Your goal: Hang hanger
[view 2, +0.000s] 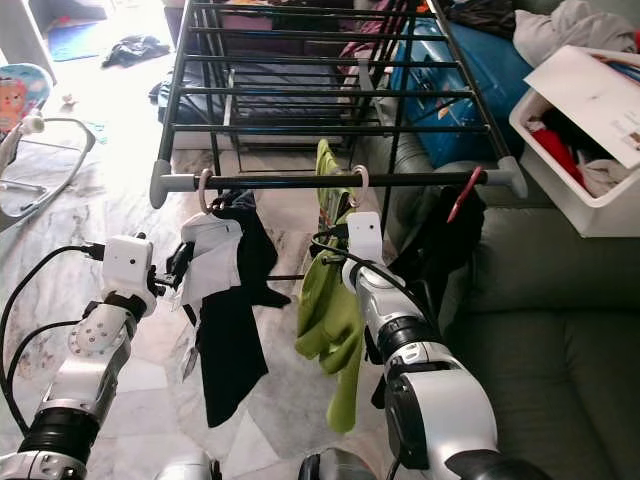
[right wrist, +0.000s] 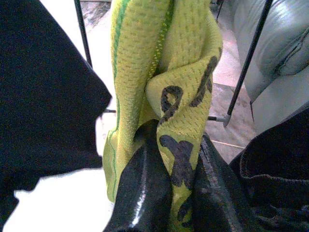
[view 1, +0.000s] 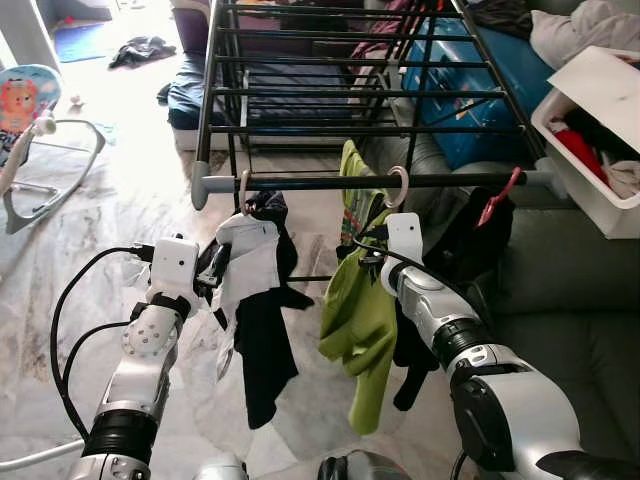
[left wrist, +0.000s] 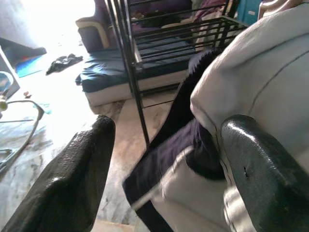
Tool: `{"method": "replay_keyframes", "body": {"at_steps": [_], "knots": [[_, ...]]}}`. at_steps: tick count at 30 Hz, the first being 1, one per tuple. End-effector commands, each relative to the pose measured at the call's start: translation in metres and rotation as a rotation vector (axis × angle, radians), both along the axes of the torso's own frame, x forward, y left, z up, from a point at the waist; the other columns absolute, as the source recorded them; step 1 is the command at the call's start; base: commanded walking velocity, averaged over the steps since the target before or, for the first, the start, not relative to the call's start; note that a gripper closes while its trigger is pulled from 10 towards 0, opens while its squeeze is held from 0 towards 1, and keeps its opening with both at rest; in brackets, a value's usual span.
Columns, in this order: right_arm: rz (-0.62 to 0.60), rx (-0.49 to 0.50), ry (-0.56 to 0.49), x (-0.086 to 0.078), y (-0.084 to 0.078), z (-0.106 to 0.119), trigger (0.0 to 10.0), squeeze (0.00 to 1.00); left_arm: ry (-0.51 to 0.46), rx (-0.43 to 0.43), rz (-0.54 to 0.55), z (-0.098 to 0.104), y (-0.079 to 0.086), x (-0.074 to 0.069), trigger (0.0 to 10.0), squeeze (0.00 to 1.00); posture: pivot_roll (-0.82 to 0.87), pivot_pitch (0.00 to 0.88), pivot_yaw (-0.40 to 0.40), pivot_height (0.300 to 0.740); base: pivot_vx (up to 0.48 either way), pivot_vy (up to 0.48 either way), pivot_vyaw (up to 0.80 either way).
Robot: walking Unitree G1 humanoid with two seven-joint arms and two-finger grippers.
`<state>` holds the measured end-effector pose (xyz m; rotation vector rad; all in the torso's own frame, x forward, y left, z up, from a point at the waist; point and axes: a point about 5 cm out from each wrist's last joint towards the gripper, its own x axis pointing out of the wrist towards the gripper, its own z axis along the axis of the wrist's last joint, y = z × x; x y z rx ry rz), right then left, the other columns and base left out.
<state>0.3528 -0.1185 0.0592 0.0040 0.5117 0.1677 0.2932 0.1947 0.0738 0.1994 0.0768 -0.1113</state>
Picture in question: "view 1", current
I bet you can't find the colourful baby bouncer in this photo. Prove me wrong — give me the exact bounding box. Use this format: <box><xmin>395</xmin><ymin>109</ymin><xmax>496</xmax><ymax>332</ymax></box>
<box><xmin>0</xmin><ymin>65</ymin><xmax>107</xmax><ymax>236</ymax></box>

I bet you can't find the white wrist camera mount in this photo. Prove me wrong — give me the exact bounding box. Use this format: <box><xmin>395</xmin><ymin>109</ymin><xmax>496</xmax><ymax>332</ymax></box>
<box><xmin>383</xmin><ymin>212</ymin><xmax>426</xmax><ymax>267</ymax></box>
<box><xmin>148</xmin><ymin>236</ymin><xmax>201</xmax><ymax>301</ymax></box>

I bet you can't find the lime green garment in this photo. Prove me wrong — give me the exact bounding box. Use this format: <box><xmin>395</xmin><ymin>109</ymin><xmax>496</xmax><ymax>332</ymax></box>
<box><xmin>318</xmin><ymin>140</ymin><xmax>403</xmax><ymax>437</ymax></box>

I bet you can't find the black metal drying rack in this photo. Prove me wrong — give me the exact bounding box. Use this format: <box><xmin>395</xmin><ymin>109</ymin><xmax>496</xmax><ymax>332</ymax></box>
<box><xmin>190</xmin><ymin>0</ymin><xmax>571</xmax><ymax>286</ymax></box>

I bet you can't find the white and black garment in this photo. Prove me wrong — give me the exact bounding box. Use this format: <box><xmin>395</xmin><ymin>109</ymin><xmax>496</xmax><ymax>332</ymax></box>
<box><xmin>205</xmin><ymin>190</ymin><xmax>317</xmax><ymax>431</ymax></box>

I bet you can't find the pale pink plastic hanger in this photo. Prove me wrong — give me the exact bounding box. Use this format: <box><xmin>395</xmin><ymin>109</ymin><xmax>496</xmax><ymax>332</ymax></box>
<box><xmin>235</xmin><ymin>168</ymin><xmax>260</xmax><ymax>217</ymax></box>

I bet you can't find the green leather sofa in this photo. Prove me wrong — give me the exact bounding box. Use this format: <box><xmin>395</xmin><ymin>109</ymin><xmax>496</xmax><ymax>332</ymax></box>
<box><xmin>360</xmin><ymin>130</ymin><xmax>640</xmax><ymax>480</ymax></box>

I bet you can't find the light grey garment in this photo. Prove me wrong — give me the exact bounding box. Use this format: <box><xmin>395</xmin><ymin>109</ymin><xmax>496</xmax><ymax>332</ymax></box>
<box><xmin>528</xmin><ymin>0</ymin><xmax>640</xmax><ymax>70</ymax></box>

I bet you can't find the blue floor mat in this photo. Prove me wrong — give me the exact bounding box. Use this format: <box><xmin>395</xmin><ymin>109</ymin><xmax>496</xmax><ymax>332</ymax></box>
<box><xmin>52</xmin><ymin>20</ymin><xmax>107</xmax><ymax>64</ymax></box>

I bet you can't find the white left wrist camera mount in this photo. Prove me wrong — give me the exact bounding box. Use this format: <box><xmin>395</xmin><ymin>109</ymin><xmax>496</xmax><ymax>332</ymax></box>
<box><xmin>148</xmin><ymin>236</ymin><xmax>201</xmax><ymax>301</ymax></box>

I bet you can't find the maroon cloth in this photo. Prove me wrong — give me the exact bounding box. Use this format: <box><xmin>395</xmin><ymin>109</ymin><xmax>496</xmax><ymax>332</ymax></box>
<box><xmin>350</xmin><ymin>0</ymin><xmax>426</xmax><ymax>61</ymax></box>

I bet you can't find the red plastic hanger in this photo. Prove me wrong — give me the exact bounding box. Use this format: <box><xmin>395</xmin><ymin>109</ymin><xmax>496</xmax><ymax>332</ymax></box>
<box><xmin>475</xmin><ymin>165</ymin><xmax>525</xmax><ymax>229</ymax></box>

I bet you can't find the grey robot left foot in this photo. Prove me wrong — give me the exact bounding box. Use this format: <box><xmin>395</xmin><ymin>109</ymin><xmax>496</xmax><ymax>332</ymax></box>
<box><xmin>195</xmin><ymin>452</ymin><xmax>251</xmax><ymax>480</ymax></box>

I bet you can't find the crumpled dark cloth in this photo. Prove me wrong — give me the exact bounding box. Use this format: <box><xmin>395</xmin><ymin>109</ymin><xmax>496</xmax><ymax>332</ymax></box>
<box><xmin>108</xmin><ymin>35</ymin><xmax>179</xmax><ymax>70</ymax></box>

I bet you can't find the white lidded storage box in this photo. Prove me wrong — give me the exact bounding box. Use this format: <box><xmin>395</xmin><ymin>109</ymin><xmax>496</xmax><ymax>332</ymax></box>
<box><xmin>530</xmin><ymin>45</ymin><xmax>640</xmax><ymax>239</ymax></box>

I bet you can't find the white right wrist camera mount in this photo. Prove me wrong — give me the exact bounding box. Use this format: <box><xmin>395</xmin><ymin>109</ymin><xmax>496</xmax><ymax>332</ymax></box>
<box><xmin>383</xmin><ymin>212</ymin><xmax>426</xmax><ymax>267</ymax></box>

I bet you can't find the blue suitcase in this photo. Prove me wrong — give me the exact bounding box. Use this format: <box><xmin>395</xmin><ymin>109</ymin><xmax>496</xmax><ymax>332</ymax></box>
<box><xmin>400</xmin><ymin>15</ymin><xmax>557</xmax><ymax>169</ymax></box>

